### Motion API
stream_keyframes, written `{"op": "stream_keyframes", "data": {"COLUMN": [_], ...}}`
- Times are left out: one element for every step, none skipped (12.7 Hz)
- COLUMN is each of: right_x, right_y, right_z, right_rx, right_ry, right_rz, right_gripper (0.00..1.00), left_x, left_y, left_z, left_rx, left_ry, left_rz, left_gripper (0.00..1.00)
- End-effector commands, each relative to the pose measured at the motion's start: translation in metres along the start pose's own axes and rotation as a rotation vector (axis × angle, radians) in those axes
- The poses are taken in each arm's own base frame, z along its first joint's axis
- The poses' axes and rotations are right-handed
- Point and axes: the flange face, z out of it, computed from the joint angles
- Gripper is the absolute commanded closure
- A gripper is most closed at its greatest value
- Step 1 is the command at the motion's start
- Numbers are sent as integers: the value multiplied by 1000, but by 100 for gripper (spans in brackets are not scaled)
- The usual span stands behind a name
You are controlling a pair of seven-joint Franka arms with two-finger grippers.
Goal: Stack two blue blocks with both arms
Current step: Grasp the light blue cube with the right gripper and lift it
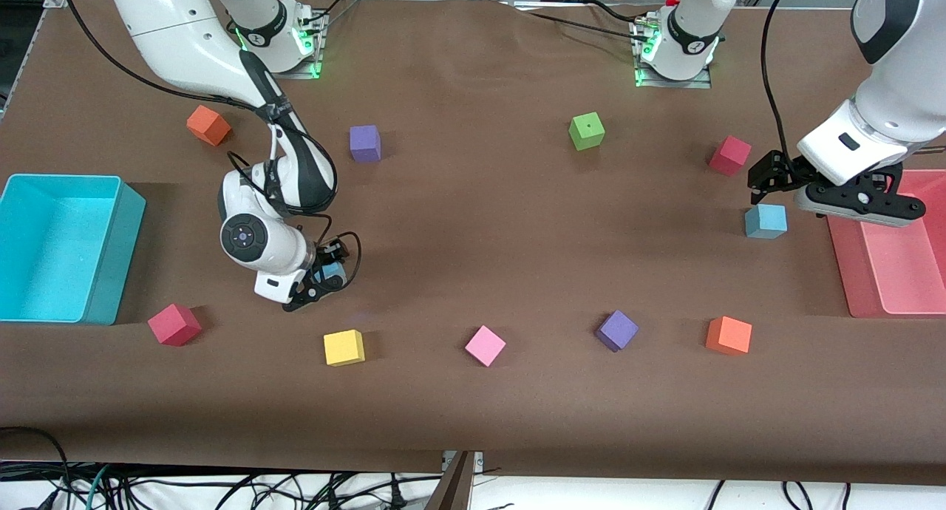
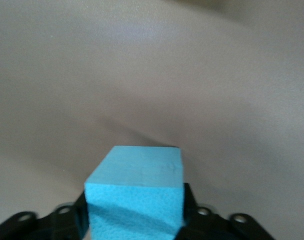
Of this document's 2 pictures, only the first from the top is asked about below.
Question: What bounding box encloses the pink plastic bin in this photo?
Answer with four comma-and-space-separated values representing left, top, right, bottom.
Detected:
824, 169, 946, 319

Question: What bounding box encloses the yellow foam block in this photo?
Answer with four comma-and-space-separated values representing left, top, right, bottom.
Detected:
323, 329, 366, 367

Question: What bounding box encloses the brown table cover sheet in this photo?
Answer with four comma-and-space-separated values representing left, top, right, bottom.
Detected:
0, 0, 946, 489

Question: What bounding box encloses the orange foam block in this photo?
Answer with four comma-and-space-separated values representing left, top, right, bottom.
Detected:
186, 104, 233, 147
705, 316, 753, 356

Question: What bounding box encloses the red foam block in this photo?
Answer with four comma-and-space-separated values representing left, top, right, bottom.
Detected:
147, 303, 203, 347
708, 135, 753, 177

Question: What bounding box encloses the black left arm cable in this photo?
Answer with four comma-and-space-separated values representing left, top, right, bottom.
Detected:
760, 0, 803, 163

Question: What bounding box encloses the pink foam block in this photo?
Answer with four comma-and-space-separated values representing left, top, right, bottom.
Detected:
464, 324, 508, 368

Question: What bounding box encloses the purple foam block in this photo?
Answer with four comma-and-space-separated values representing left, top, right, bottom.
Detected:
595, 309, 639, 353
349, 124, 382, 163

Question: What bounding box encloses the teal floor cable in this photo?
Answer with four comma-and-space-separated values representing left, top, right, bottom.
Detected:
83, 464, 113, 510

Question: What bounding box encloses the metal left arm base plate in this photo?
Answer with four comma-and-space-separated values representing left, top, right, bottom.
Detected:
632, 18, 714, 89

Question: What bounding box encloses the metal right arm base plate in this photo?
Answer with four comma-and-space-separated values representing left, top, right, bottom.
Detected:
277, 6, 330, 80

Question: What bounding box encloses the dark table support beam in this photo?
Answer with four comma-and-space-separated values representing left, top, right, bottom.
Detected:
425, 451, 475, 510

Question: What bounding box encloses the teal plastic bin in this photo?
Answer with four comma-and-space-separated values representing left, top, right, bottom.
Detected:
0, 173, 147, 326

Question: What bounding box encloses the black table cable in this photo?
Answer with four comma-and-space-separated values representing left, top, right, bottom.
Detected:
510, 0, 644, 38

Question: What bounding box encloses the green foam block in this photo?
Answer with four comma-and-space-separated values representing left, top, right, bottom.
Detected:
568, 112, 606, 152

